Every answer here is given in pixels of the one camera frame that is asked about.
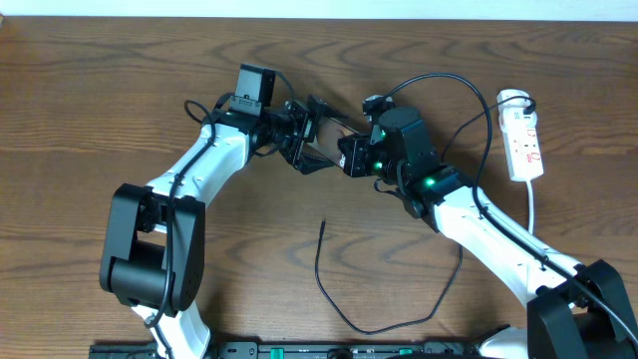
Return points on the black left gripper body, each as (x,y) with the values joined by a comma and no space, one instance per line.
(290,132)

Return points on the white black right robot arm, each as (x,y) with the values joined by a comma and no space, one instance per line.
(573,310)

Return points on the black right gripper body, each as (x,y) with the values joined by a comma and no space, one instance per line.
(365,159)

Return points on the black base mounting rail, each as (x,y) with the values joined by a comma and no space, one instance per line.
(252,350)

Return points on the white power strip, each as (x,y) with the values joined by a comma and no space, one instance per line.
(517,120)

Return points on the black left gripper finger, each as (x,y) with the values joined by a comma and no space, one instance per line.
(320,109)
(308,164)

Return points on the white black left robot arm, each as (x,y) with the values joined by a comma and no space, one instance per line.
(153,257)

